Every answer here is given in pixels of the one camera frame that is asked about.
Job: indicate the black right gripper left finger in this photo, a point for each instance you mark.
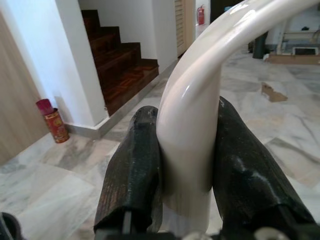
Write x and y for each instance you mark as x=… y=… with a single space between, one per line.
x=135 y=162

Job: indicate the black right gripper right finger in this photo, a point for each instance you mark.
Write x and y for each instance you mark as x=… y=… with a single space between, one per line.
x=245 y=170

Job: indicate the brown cardboard scrap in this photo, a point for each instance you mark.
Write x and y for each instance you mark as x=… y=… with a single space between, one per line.
x=271 y=92

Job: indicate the red tin canister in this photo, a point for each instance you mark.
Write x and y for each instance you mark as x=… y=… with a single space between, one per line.
x=56 y=125

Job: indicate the dark wooden staircase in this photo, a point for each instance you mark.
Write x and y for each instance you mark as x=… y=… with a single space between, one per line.
x=117 y=70

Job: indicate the flat cardboard box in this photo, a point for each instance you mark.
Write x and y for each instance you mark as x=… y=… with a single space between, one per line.
x=292 y=59

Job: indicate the dark round bin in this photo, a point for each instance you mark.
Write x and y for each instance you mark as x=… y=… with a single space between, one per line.
x=260 y=47

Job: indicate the light wooden door panel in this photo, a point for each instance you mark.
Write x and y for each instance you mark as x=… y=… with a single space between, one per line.
x=17 y=100

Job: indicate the white framed panel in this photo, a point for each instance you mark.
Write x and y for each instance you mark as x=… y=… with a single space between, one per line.
x=305 y=51

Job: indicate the white shelf unit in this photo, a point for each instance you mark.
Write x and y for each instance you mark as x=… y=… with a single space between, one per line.
x=297 y=36

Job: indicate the louvred wooden door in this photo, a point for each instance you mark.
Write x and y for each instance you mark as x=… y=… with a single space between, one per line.
x=181 y=25

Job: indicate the red fire extinguisher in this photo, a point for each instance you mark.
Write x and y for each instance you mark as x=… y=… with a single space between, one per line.
x=200 y=15

